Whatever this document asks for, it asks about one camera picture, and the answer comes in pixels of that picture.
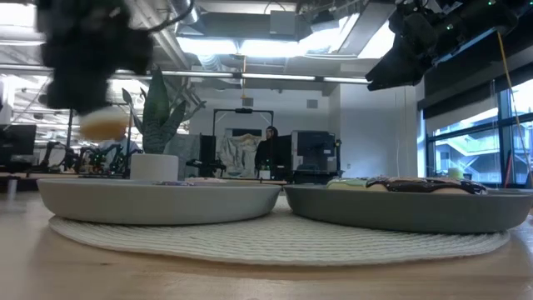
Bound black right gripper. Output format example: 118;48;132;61
366;7;453;92

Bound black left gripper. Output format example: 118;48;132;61
36;0;154;116

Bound pale yellow round donut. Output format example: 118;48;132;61
78;107;131;142

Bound large chocolate sprinkled donut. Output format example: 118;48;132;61
365;176;488;196

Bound large green frosted donut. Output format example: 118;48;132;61
326;177;371;191

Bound background black robot arms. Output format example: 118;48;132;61
39;140;130;176

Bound person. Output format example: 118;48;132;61
97;137;142;168
254;125;281;171

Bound black computer monitor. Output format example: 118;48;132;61
0;123;37;158

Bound green snake plant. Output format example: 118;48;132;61
122;66;187;155

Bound white plant pot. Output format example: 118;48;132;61
129;152;180;182

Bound grey equipment cabinet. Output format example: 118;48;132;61
291;129;339;173

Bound long linear ceiling light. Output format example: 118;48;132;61
112;68;371;86

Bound light grey round plate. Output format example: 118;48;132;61
36;177;283;227

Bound dark grey round plate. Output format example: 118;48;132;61
282;184;533;234

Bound pale draped cloth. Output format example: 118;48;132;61
218;132;259;179

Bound white round woven placemat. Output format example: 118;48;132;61
47;194;511;268

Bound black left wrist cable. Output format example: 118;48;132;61
145;0;197;33

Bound silver ceiling duct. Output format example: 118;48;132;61
168;0;201;25

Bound black camera stand frame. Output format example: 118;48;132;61
212;107;275;138

